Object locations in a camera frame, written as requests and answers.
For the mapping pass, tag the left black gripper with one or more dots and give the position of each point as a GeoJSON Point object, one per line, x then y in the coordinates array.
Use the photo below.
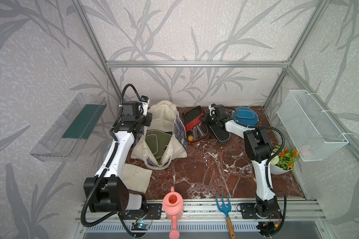
{"type": "Point", "coordinates": [148, 117]}

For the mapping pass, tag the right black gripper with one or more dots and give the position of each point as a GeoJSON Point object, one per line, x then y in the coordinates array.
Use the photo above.
{"type": "Point", "coordinates": [206, 117]}

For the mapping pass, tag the beige canvas tote bag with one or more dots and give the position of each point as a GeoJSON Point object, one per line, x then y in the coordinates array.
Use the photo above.
{"type": "Point", "coordinates": [165, 118]}

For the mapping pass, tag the red black ping pong set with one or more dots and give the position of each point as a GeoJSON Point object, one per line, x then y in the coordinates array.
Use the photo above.
{"type": "Point", "coordinates": [194, 124]}

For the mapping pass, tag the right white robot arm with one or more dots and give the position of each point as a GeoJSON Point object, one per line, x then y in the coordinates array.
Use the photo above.
{"type": "Point", "coordinates": [258, 148]}

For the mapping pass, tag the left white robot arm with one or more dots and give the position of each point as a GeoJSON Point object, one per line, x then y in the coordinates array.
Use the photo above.
{"type": "Point", "coordinates": [106, 193]}

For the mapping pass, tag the olive green paddle case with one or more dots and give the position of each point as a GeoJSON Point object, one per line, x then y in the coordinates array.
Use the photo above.
{"type": "Point", "coordinates": [157, 142]}

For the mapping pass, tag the beige gardening glove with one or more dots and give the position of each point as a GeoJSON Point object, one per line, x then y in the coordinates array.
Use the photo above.
{"type": "Point", "coordinates": [136, 178]}

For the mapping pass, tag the potted flower plant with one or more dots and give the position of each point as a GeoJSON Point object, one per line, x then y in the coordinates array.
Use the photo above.
{"type": "Point", "coordinates": [284, 161]}

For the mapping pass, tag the clear plastic shelf tray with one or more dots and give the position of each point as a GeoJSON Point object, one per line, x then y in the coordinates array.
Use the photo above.
{"type": "Point", "coordinates": [67, 137]}

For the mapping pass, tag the pink watering can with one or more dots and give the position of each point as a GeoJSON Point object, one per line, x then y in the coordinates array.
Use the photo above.
{"type": "Point", "coordinates": [173, 206]}

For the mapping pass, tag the blue hand rake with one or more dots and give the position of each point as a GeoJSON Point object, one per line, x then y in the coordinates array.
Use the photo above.
{"type": "Point", "coordinates": [225, 209]}

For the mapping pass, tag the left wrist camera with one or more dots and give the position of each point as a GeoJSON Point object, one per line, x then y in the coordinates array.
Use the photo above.
{"type": "Point", "coordinates": [144, 104]}

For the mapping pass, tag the white wire basket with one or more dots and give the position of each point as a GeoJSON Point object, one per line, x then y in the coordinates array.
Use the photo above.
{"type": "Point", "coordinates": [311, 129]}

